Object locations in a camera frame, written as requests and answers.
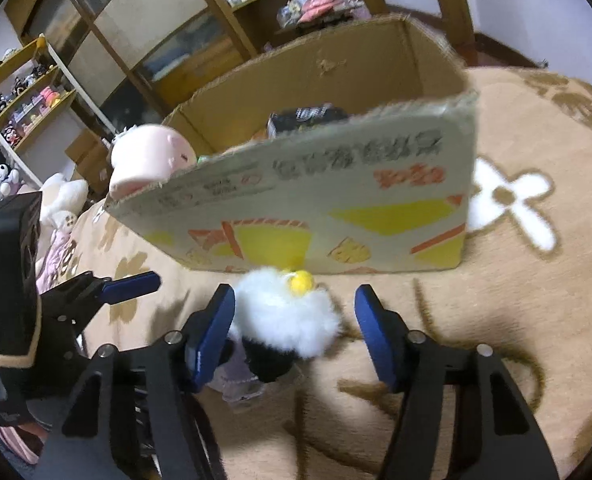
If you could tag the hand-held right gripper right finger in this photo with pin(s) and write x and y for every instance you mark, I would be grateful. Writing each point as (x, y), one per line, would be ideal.
(375, 340)

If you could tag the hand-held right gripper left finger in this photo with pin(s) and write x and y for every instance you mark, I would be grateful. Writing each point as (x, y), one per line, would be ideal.
(213, 335)

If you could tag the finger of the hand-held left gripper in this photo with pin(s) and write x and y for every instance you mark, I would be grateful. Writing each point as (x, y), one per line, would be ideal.
(131, 287)

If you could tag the lilac plush piece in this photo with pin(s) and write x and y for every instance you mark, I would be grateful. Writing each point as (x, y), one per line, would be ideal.
(238, 385)

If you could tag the white fluffy plush toy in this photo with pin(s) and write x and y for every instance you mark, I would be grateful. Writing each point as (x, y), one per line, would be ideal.
(286, 320)

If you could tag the pale pink plush toy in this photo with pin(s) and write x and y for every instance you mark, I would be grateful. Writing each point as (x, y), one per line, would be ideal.
(146, 155)

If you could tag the green soft toy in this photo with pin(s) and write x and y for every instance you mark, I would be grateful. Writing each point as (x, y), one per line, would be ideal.
(205, 159)

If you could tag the printed cardboard box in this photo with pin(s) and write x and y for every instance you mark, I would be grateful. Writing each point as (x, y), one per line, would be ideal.
(326, 200)

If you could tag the black printed pouch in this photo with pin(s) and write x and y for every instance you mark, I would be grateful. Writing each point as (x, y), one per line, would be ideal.
(301, 117)

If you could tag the large white plush toy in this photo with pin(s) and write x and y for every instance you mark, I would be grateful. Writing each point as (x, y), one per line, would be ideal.
(66, 195)

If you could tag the brown cardboard box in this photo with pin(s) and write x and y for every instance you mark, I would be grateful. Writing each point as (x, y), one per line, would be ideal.
(88, 155)

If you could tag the beige floral blanket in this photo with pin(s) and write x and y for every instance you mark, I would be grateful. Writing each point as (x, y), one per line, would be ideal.
(525, 310)

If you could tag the row of pink figure boxes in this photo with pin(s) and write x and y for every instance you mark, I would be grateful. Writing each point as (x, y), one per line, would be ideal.
(46, 97)

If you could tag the row of dark figurines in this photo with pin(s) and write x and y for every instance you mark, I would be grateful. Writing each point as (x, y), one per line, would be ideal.
(21, 85)

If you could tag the yellow shelf rack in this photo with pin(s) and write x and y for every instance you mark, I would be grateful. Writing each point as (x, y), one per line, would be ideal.
(26, 52)

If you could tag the wooden wardrobe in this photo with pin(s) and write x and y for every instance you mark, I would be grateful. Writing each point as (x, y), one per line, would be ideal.
(141, 15)

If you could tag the wooden corner shelf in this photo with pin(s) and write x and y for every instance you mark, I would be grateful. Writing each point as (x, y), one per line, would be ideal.
(246, 5)

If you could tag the pink cloth pile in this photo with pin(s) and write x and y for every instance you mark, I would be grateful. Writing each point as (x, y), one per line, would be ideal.
(321, 5)

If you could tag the wooden door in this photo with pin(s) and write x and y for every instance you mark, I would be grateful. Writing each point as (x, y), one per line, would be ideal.
(445, 0)

